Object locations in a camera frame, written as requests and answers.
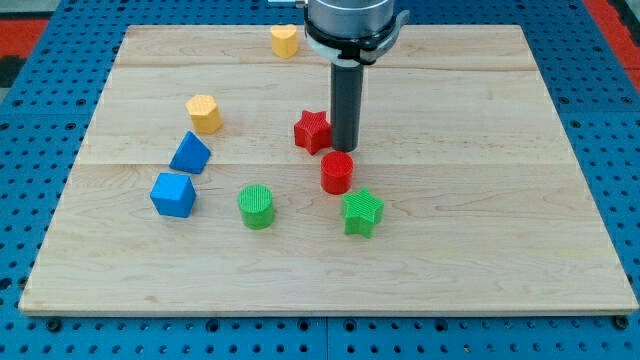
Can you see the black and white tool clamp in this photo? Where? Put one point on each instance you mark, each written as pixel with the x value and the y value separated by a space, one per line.
pixel 351 52

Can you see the light wooden board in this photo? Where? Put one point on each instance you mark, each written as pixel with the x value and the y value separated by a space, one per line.
pixel 486 210

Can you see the blue cube block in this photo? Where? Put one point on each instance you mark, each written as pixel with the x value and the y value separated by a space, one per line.
pixel 173 195

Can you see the red star block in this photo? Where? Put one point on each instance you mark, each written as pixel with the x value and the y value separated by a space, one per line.
pixel 312 131

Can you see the yellow heart block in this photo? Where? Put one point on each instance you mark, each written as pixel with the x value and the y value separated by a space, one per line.
pixel 284 40

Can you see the red cylinder block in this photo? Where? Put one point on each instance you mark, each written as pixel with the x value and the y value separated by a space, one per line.
pixel 336 172

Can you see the green star block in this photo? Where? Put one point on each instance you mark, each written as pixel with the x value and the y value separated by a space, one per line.
pixel 362 212

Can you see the yellow hexagon block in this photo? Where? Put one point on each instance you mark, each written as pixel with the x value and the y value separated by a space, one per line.
pixel 204 113

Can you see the blue triangular prism block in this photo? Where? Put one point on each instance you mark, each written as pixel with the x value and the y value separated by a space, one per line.
pixel 191 155

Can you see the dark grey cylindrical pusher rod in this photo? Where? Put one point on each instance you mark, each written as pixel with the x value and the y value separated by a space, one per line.
pixel 346 95

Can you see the green cylinder block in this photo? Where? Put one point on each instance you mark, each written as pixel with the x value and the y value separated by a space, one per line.
pixel 256 206

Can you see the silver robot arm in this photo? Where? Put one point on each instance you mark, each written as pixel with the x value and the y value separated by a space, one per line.
pixel 351 35

